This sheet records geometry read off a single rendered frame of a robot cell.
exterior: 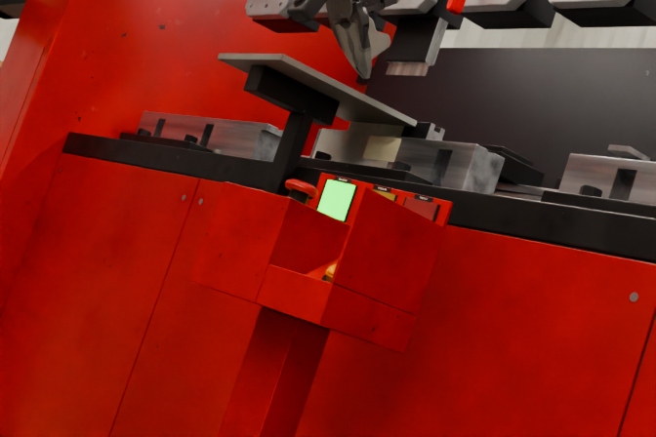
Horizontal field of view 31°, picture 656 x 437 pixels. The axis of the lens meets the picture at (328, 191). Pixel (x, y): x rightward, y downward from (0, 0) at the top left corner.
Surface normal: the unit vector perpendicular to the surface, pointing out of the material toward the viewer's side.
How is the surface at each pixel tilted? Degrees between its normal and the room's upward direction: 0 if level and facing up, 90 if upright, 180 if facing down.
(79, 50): 90
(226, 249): 90
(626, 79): 90
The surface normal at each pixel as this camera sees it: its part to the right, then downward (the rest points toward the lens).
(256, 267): -0.59, -0.29
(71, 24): 0.58, 0.10
